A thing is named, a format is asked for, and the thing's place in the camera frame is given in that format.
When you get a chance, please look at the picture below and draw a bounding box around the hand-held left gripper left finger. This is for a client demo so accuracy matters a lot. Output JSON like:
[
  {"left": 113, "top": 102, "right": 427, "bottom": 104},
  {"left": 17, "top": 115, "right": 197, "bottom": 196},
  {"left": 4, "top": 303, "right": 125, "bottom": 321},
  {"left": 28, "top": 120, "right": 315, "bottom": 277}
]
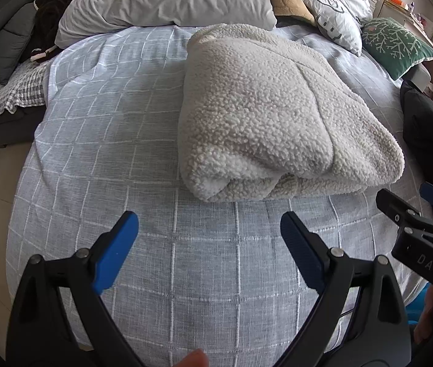
[{"left": 6, "top": 211, "right": 152, "bottom": 367}]

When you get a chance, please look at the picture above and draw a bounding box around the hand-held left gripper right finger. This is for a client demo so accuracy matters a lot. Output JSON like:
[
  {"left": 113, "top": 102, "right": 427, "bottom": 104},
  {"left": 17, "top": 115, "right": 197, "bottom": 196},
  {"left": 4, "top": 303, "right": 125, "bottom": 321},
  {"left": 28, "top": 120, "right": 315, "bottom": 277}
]
[{"left": 279, "top": 211, "right": 412, "bottom": 367}]

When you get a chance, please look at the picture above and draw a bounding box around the white fleece blanket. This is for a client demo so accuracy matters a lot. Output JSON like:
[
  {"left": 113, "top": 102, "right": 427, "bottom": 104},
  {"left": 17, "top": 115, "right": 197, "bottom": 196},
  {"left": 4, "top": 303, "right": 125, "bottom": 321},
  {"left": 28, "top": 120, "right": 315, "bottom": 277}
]
[{"left": 177, "top": 23, "right": 405, "bottom": 203}]

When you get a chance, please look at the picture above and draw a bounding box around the person's right hand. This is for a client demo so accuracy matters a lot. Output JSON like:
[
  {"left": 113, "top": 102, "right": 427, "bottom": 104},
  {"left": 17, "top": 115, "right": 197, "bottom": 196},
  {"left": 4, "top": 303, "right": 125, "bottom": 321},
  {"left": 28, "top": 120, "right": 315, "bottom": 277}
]
[{"left": 413, "top": 286, "right": 433, "bottom": 347}]

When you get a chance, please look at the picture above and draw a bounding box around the person's left hand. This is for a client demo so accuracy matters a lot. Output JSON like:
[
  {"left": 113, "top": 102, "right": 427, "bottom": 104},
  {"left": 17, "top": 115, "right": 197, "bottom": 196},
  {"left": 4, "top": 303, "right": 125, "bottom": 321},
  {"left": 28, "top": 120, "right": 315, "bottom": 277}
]
[{"left": 170, "top": 349, "right": 210, "bottom": 367}]

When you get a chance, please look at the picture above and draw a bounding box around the black cushion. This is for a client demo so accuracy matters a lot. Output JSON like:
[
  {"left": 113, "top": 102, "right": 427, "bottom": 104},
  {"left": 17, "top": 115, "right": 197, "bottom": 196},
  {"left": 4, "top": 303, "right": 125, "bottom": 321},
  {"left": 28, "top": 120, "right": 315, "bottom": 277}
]
[{"left": 399, "top": 80, "right": 433, "bottom": 171}]

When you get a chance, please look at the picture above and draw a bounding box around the grey grid duvet cover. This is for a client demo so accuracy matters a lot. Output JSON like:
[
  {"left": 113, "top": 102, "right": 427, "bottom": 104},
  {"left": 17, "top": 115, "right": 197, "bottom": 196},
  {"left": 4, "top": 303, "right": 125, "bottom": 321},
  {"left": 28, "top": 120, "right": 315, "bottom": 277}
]
[{"left": 6, "top": 25, "right": 431, "bottom": 360}]

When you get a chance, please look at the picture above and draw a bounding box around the green branch print pillow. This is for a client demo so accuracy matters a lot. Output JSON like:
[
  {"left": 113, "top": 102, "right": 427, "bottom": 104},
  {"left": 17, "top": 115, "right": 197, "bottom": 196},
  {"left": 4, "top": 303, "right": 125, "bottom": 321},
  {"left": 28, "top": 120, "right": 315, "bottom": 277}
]
[{"left": 361, "top": 17, "right": 433, "bottom": 82}]

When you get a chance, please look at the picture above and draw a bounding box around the dark bench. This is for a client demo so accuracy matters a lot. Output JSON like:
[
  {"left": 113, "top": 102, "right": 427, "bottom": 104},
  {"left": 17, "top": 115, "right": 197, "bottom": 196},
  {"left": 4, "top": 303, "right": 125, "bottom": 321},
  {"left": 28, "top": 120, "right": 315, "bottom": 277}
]
[{"left": 0, "top": 103, "right": 47, "bottom": 149}]

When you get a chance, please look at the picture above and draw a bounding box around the grey checked cloth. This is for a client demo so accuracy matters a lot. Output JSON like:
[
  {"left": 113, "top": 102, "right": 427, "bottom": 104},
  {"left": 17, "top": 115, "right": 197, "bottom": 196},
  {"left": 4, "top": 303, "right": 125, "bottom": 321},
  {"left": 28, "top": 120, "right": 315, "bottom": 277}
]
[{"left": 0, "top": 60, "right": 51, "bottom": 125}]

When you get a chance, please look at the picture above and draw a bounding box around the white cartoon print pillow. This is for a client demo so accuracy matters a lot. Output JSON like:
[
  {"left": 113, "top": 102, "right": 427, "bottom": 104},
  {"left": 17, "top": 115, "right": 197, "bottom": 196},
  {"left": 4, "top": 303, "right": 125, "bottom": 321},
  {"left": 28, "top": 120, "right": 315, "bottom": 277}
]
[{"left": 287, "top": 0, "right": 373, "bottom": 56}]

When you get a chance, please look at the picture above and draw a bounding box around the dark grey puffer jacket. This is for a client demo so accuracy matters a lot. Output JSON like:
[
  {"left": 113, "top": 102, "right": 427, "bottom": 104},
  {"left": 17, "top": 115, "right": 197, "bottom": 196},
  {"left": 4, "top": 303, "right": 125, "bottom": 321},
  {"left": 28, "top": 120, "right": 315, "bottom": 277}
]
[{"left": 0, "top": 0, "right": 45, "bottom": 87}]

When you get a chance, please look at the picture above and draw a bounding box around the black fuzzy garment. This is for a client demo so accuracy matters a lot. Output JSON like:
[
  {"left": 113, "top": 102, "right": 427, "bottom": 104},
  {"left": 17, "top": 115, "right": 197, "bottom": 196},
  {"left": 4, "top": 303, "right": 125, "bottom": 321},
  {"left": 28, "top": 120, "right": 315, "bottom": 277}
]
[{"left": 29, "top": 0, "right": 90, "bottom": 64}]

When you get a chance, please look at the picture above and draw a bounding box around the grey pillow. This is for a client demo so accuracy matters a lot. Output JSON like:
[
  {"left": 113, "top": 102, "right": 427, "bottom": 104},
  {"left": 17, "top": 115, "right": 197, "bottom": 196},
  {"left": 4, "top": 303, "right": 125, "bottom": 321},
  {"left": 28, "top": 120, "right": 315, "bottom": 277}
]
[{"left": 54, "top": 0, "right": 277, "bottom": 48}]

